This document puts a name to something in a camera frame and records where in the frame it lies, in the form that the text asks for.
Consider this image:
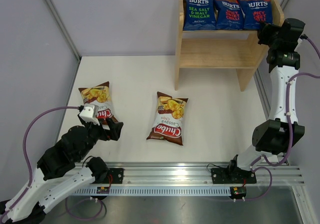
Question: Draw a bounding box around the left Chuba cassava chips bag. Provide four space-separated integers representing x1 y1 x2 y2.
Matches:
78 81 118 125

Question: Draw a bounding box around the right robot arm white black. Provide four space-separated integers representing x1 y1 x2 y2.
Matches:
222 18 305 184

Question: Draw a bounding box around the blue Burts sea salt bag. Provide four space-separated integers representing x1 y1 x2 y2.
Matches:
183 0 216 31

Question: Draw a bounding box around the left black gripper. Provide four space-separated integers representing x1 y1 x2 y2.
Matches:
77 117 123 161

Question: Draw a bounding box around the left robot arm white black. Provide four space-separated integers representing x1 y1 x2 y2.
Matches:
0 118 124 224

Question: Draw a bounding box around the large Chuba cassava chips bag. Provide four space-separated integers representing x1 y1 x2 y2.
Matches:
147 91 188 146

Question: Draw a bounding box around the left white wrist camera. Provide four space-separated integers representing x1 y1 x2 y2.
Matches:
78 103 100 125

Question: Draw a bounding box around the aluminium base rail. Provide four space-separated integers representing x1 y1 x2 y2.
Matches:
60 163 305 197

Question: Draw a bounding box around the wooden two-tier shelf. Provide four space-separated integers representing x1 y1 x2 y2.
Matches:
174 0 284 91

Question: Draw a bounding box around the blue Burts chilli bag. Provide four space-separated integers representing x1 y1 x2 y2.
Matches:
214 0 244 30
237 0 273 30

